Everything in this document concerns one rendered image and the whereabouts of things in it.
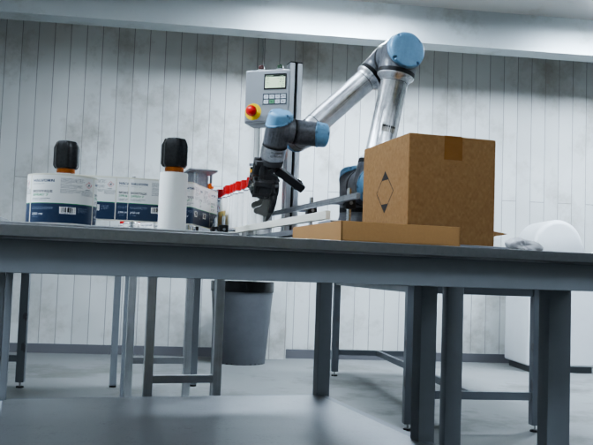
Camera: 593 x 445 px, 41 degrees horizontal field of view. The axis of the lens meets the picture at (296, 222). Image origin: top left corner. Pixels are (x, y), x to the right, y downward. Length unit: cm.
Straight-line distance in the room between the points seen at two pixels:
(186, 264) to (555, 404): 108
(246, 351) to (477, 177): 474
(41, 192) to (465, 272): 126
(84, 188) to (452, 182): 105
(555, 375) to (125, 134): 570
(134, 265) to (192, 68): 605
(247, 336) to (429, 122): 270
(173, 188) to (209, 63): 501
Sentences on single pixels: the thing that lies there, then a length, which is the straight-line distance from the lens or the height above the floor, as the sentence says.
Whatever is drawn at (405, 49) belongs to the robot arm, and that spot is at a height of 145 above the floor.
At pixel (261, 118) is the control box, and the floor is 130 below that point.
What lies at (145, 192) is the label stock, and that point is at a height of 102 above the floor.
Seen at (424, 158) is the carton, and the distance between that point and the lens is 198.
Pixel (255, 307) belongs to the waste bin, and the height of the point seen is 47.
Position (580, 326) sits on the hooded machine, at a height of 40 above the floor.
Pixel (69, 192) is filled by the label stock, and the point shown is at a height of 97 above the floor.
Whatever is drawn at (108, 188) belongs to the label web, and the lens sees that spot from 270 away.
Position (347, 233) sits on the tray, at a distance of 153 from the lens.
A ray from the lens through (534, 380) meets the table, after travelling 431.
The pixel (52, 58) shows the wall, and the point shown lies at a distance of 755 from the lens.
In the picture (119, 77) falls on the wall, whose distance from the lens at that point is 744.
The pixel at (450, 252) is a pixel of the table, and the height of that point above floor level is 82.
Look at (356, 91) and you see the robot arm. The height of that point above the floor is 135.
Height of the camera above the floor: 76
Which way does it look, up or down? 4 degrees up
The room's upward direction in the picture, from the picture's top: 2 degrees clockwise
